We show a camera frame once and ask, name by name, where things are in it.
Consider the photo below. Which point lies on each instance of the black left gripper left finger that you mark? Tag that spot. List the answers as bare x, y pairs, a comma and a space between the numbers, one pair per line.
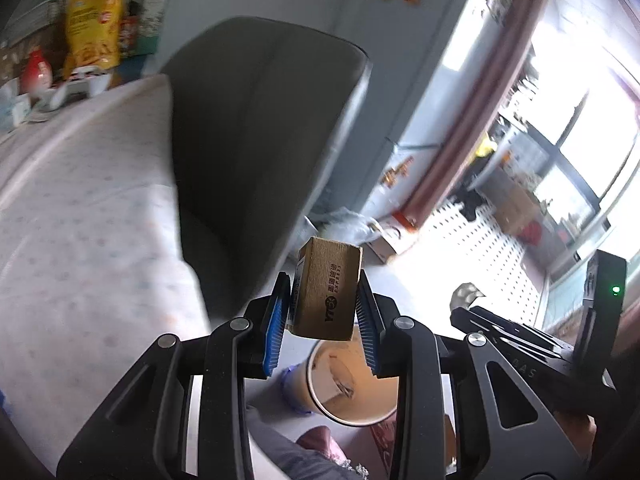
140, 430

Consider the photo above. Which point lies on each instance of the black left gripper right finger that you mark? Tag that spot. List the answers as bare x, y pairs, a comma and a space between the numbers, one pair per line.
463, 412

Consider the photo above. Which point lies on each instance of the small brown cardboard box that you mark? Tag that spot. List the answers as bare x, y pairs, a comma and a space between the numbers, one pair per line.
324, 290

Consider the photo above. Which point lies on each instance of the paper cup trash bin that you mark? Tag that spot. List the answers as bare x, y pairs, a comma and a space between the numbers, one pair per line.
335, 381

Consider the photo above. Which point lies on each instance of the black device with green light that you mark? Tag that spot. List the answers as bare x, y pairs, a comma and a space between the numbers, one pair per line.
602, 305

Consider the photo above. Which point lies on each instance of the white patterned tablecloth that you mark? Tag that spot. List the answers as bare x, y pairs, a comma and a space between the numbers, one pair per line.
91, 265

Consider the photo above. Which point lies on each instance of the grey chair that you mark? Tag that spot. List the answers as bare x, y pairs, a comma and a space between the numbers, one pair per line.
261, 110

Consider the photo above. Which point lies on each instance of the white game controller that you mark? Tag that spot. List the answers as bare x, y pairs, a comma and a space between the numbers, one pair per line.
87, 81

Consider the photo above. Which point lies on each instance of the red bottle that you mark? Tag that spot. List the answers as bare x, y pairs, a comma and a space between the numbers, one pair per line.
37, 74

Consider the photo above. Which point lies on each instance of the white refrigerator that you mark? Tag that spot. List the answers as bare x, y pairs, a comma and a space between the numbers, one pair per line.
427, 56

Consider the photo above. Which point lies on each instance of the yellow snack bag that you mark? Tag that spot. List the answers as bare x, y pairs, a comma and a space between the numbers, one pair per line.
92, 32

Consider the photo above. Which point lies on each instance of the green tall box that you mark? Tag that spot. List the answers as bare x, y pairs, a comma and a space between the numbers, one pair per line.
141, 26

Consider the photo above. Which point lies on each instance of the pink curtain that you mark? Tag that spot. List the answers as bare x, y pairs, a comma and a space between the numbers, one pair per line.
505, 61

